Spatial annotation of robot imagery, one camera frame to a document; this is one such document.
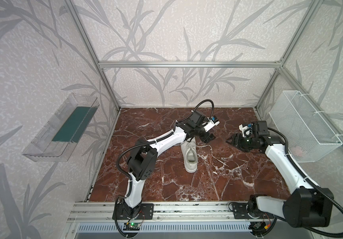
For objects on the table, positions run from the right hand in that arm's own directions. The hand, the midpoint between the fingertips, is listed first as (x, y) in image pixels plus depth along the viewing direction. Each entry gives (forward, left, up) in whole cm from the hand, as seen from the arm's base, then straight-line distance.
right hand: (230, 138), depth 83 cm
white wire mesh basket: (-11, -26, +19) cm, 34 cm away
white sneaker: (-4, +23, -8) cm, 24 cm away
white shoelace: (0, +21, -8) cm, 22 cm away
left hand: (+6, +8, +1) cm, 10 cm away
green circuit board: (-39, +52, -17) cm, 67 cm away
